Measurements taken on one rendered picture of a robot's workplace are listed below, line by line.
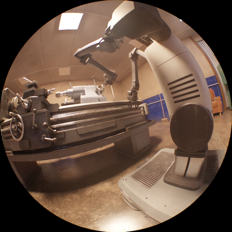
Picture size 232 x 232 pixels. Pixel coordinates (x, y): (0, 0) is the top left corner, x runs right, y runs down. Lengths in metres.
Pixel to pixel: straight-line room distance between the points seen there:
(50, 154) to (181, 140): 0.77
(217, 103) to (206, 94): 2.79
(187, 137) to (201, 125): 0.06
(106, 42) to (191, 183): 0.64
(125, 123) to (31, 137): 1.05
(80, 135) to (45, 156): 0.41
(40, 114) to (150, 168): 0.87
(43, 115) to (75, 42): 2.79
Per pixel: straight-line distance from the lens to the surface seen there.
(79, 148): 0.62
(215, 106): 3.00
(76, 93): 1.03
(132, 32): 0.25
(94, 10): 2.79
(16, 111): 1.41
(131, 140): 1.02
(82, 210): 0.74
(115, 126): 0.90
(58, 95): 1.09
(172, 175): 0.42
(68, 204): 0.83
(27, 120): 0.76
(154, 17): 0.21
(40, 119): 0.69
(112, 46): 0.33
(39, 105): 0.71
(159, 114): 3.94
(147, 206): 0.38
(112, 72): 0.79
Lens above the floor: 0.61
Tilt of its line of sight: 2 degrees up
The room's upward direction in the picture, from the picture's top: 12 degrees counter-clockwise
